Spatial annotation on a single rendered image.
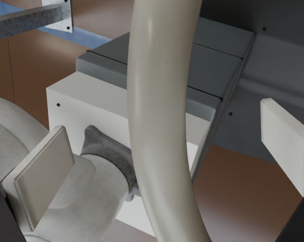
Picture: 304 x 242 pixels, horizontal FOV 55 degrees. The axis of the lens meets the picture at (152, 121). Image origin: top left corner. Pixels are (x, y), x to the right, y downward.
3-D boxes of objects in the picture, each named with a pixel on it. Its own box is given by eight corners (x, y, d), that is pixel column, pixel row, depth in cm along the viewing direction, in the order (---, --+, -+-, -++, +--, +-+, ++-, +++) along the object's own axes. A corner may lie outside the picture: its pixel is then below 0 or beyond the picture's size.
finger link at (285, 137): (310, 146, 12) (330, 144, 12) (259, 98, 18) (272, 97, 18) (309, 207, 13) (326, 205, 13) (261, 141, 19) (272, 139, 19)
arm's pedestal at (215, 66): (233, 117, 155) (190, 233, 92) (149, 86, 167) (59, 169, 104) (271, 24, 127) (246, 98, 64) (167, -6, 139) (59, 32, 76)
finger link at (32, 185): (34, 233, 14) (19, 235, 14) (76, 163, 21) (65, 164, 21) (14, 180, 13) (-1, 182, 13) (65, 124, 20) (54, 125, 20)
